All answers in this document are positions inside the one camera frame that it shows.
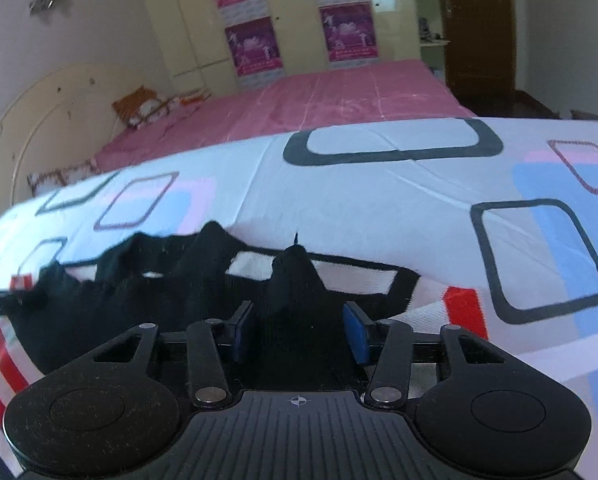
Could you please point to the white quilt with square print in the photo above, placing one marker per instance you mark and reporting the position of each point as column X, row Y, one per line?
column 404, row 195

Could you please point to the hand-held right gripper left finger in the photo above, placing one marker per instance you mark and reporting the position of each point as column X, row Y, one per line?
column 241, row 332

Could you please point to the orange patterned pillow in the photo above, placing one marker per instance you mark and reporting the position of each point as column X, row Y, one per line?
column 139, row 107

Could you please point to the brown wooden door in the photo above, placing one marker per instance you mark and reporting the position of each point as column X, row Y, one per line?
column 479, row 30

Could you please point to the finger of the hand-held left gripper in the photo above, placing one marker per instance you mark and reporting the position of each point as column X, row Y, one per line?
column 4, row 304

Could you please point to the cream wardrobe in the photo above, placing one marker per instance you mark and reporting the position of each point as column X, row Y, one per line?
column 299, row 20

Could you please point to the cream corner shelf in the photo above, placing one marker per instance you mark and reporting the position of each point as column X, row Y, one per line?
column 429, row 15

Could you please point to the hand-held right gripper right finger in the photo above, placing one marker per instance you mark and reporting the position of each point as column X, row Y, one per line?
column 356, row 332

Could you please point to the striped cartoon print sweater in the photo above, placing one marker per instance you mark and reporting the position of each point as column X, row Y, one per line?
column 289, row 285

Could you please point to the cream round headboard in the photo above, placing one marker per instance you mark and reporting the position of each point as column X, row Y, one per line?
column 49, row 105

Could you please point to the pink bed sheet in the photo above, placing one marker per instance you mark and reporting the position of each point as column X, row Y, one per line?
column 319, row 100

